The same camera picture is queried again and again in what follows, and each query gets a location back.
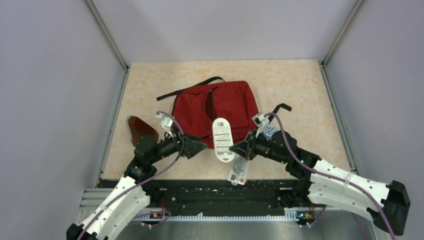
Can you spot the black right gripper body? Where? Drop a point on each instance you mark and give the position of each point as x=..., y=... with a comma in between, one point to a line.
x=263, y=147

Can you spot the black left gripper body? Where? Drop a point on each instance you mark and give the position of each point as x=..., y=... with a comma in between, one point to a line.
x=169, y=145

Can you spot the clear plastic protractor packet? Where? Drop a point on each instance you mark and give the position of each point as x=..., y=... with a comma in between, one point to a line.
x=238, y=171

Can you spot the red student backpack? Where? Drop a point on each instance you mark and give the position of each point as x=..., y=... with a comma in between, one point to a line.
x=196, y=107

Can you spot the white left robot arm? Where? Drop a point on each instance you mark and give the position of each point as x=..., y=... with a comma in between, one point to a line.
x=133, y=192

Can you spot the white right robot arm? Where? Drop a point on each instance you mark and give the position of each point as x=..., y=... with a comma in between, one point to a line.
x=319, y=182

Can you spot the brown leather case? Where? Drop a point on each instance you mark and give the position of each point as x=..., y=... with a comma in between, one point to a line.
x=138, y=128

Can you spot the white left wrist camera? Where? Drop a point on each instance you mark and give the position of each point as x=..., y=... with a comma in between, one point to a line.
x=166, y=122

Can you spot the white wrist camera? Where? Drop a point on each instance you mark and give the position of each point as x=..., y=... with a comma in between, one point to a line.
x=166, y=122
x=261, y=122

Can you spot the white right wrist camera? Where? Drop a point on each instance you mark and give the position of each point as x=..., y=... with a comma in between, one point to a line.
x=261, y=122

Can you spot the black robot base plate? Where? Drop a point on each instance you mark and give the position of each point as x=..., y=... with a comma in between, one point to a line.
x=219, y=198

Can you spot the aluminium frame rail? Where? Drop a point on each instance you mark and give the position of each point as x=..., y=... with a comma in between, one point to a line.
x=337, y=219

